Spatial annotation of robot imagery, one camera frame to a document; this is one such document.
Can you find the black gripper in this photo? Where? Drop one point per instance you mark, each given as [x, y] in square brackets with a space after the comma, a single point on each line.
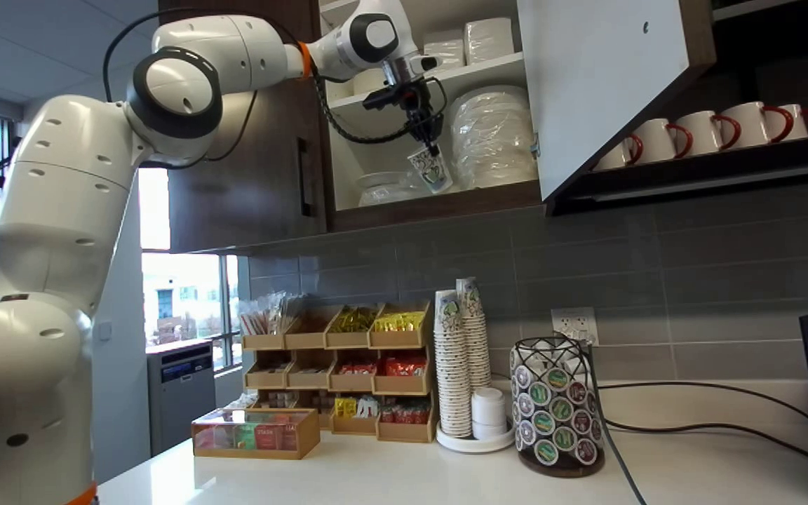
[414, 93]

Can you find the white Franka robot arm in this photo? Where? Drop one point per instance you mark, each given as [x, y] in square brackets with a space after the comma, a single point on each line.
[58, 225]

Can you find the metal cabinet hinge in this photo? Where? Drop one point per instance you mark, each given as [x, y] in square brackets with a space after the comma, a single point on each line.
[535, 148]

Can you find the white open cabinet door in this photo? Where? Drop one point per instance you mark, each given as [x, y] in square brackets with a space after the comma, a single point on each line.
[602, 86]

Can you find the tall paper cup stack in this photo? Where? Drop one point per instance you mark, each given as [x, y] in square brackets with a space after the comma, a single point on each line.
[475, 326]
[452, 373]

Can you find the white cup lid stack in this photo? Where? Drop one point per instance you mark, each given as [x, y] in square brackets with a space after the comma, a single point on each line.
[489, 410]

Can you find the wrapped paper plate stack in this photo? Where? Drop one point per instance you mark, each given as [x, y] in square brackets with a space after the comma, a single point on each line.
[491, 136]

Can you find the clear plastic cutlery bag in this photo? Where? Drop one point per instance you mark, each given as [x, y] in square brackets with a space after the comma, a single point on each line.
[385, 190]

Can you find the yellow sweetener packets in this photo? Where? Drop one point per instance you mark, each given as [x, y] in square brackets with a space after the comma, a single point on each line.
[399, 321]

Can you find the yellow green packets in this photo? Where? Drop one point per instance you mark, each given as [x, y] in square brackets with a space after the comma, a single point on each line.
[353, 321]

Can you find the red packets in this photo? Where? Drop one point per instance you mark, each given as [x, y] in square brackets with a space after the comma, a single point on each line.
[402, 366]

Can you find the clear stirrer bag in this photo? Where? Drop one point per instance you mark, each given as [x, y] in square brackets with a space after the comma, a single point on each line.
[267, 313]

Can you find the wooden condiment organizer rack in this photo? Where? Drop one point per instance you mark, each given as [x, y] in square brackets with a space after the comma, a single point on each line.
[310, 379]

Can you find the white round tray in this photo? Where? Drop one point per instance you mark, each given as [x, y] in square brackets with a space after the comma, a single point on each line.
[475, 445]

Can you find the wooden tea bag box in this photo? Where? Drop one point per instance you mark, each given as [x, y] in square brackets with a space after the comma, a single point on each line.
[253, 437]

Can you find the brown wooden wall cabinet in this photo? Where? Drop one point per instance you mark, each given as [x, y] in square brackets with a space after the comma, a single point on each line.
[238, 187]

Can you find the white wall outlet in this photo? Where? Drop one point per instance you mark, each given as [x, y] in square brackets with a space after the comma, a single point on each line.
[576, 326]

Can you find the dark open wall shelf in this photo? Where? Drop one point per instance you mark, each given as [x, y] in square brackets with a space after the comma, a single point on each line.
[703, 178]

